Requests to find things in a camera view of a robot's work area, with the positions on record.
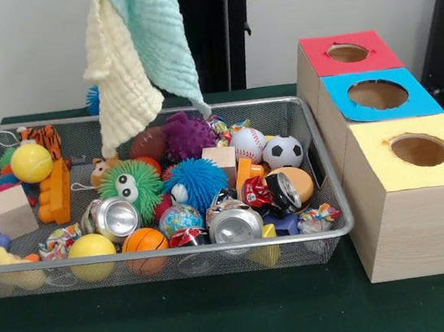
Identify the blue spiky ball with eyes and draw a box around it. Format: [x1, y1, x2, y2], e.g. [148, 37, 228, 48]
[160, 154, 232, 218]

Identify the crushed shiny silver can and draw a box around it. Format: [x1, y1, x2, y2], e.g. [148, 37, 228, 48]
[80, 193, 144, 248]

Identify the cream yellow knitted cloth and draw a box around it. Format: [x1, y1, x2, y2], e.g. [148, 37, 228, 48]
[72, 0, 172, 161]

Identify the plain blue spiky ball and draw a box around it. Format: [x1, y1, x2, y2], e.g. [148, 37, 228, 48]
[83, 84, 104, 117]

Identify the pale blue waffle cloth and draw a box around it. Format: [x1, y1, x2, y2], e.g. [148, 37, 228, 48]
[102, 0, 213, 130]

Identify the orange toy brick with studs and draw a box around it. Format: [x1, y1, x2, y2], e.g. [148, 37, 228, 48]
[32, 157, 77, 228]

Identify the shallow clear mesh bin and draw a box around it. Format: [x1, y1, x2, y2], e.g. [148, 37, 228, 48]
[0, 81, 361, 307]

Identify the wooden box with three holes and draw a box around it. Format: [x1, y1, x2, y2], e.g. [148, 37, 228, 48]
[290, 19, 444, 290]

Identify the plain wooden cube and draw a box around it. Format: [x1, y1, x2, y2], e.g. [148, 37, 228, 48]
[201, 144, 241, 192]
[0, 183, 41, 242]

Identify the white baseball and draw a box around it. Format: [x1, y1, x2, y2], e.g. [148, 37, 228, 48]
[227, 124, 270, 167]

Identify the purple spiky toy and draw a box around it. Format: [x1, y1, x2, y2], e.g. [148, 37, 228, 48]
[158, 107, 220, 165]

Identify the silver drink can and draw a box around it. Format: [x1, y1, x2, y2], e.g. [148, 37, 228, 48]
[207, 202, 267, 248]

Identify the small soccer ball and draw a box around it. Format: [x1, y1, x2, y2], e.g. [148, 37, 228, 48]
[260, 132, 306, 173]

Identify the black drink can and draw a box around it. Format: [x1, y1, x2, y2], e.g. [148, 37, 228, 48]
[262, 169, 304, 216]

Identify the small blue globe ball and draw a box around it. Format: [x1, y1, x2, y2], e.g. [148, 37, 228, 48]
[156, 200, 206, 239]

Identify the small brown football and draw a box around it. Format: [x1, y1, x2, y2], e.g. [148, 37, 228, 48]
[127, 125, 171, 164]

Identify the light green spiky ball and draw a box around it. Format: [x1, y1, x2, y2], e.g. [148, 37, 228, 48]
[95, 156, 169, 230]

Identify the small orange basketball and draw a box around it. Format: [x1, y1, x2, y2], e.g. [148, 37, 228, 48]
[120, 225, 174, 278]

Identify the small brown teddy toy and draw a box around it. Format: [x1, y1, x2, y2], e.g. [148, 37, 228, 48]
[87, 154, 126, 191]

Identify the yellow smiley ball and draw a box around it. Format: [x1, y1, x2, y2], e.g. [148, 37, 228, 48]
[65, 231, 121, 285]

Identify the dark green table cloth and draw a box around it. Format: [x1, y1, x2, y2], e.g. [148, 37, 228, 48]
[0, 59, 444, 332]

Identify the striped orange tiger toy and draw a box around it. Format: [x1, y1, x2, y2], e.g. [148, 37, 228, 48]
[19, 123, 65, 165]

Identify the small yellow rubber duck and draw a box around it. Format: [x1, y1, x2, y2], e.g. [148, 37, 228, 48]
[0, 241, 43, 271]

